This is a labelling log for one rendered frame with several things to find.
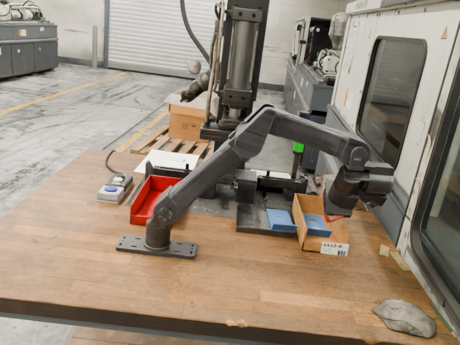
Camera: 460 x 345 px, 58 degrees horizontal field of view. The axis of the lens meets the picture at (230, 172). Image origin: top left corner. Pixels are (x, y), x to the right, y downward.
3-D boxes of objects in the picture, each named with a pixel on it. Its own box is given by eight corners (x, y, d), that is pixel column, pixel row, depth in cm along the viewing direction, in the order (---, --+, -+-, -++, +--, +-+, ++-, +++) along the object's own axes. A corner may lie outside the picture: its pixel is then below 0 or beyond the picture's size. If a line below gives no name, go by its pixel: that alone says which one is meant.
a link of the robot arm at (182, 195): (169, 217, 108) (265, 136, 100) (165, 229, 102) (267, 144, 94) (152, 200, 106) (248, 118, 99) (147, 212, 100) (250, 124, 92)
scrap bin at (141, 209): (129, 224, 118) (130, 205, 115) (148, 190, 141) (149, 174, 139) (171, 229, 118) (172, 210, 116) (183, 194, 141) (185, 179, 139)
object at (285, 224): (272, 233, 118) (273, 223, 117) (265, 209, 133) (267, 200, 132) (296, 235, 119) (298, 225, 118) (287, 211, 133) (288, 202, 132)
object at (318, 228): (307, 237, 122) (309, 228, 121) (299, 214, 136) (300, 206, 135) (330, 239, 122) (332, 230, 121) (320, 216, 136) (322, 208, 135)
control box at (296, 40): (289, 55, 669) (292, 29, 656) (302, 56, 668) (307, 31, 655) (289, 55, 651) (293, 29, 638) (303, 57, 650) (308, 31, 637)
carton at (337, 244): (300, 253, 115) (305, 228, 112) (290, 214, 139) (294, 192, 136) (346, 259, 115) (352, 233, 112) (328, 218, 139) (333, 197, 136)
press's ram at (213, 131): (198, 148, 133) (207, 53, 123) (205, 129, 158) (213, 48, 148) (253, 155, 134) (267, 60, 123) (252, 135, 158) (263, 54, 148)
